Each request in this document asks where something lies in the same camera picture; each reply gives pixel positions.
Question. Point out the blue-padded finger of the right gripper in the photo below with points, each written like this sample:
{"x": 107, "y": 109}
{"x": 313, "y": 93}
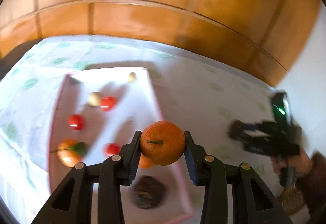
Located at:
{"x": 265, "y": 126}

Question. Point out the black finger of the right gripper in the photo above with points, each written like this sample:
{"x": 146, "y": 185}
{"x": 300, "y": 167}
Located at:
{"x": 244, "y": 135}

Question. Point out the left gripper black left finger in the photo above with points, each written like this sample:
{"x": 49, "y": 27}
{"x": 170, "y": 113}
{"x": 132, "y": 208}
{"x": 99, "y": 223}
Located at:
{"x": 71, "y": 201}

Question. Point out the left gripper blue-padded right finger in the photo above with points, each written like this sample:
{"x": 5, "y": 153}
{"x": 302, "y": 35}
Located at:
{"x": 253, "y": 201}

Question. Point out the orange mandarin with leaf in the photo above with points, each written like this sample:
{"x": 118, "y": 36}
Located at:
{"x": 71, "y": 152}

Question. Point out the red cherry tomato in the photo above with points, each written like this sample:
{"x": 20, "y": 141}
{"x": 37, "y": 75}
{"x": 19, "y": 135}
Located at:
{"x": 111, "y": 150}
{"x": 108, "y": 103}
{"x": 76, "y": 122}

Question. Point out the dark brown wrinkled fruit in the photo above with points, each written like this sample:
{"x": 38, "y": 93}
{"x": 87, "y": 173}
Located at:
{"x": 236, "y": 129}
{"x": 148, "y": 193}

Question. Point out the small orange mandarin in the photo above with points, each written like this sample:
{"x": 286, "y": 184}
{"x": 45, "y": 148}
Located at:
{"x": 145, "y": 163}

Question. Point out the pale round longan fruit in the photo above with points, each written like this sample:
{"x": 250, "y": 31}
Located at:
{"x": 94, "y": 99}

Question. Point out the yellowish round longan fruit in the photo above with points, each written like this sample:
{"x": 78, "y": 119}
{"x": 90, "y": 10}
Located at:
{"x": 132, "y": 77}

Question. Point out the dark sleeved right forearm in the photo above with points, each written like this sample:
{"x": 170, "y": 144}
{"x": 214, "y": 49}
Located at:
{"x": 312, "y": 186}

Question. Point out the person's right hand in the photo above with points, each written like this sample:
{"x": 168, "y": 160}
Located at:
{"x": 302, "y": 164}

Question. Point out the white tablecloth with green clouds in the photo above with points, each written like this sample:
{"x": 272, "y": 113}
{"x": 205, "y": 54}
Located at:
{"x": 197, "y": 94}

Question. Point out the pink-edged white cardboard tray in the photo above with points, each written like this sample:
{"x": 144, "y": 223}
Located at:
{"x": 137, "y": 107}

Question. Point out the wooden wall cabinet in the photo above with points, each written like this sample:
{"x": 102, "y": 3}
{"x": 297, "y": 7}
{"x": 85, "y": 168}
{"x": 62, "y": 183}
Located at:
{"x": 261, "y": 37}

